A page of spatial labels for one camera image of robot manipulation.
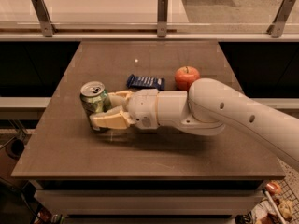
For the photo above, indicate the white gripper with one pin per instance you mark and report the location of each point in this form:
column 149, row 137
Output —
column 142, row 106

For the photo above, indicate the green soda can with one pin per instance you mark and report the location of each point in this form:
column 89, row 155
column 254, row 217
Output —
column 94, row 99

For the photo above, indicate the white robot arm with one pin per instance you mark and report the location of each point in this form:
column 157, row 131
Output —
column 204, row 109

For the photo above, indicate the blue snack bar wrapper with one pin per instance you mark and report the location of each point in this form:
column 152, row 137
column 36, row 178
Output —
column 142, row 82

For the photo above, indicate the red apple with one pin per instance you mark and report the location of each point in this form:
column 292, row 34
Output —
column 185, row 76

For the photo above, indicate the dark round bin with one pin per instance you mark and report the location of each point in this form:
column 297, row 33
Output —
column 15, row 148

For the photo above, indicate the glass railing panel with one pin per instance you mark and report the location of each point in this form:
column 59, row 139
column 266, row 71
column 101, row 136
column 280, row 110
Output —
column 201, row 16

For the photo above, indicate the left metal railing bracket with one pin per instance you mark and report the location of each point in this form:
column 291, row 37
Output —
column 43, row 17

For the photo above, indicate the metal railing bracket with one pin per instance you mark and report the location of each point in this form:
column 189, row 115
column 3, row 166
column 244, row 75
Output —
column 162, row 15
column 43, row 17
column 276, row 28

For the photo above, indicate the middle metal railing bracket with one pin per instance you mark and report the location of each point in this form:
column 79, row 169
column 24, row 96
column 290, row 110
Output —
column 162, row 15

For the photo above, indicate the right metal railing bracket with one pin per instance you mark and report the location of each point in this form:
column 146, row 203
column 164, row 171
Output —
column 276, row 28

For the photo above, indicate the wire basket with snacks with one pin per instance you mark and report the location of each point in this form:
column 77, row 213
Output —
column 278, row 206

